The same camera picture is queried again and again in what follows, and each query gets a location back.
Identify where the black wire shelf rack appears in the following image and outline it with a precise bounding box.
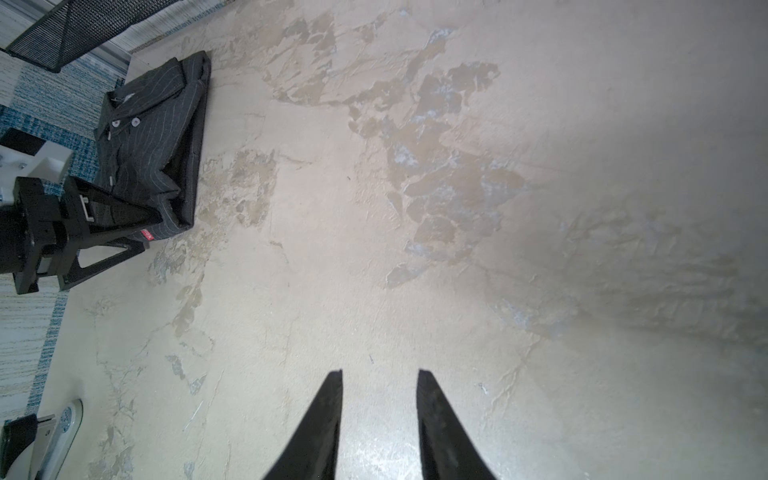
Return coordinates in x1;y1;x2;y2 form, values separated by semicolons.
3;0;175;73

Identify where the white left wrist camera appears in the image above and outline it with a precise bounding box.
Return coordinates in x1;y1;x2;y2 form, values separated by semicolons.
1;128;73;205

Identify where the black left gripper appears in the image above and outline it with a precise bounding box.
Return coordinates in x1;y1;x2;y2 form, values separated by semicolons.
1;176;162;295

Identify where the dark grey pinstripe shirt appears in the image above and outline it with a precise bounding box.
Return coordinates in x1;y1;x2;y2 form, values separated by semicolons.
94;51;211;242

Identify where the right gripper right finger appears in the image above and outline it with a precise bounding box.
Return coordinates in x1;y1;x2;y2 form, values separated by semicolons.
416;370;495;479

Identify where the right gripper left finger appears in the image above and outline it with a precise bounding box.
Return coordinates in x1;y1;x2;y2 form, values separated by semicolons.
264;370;343;479

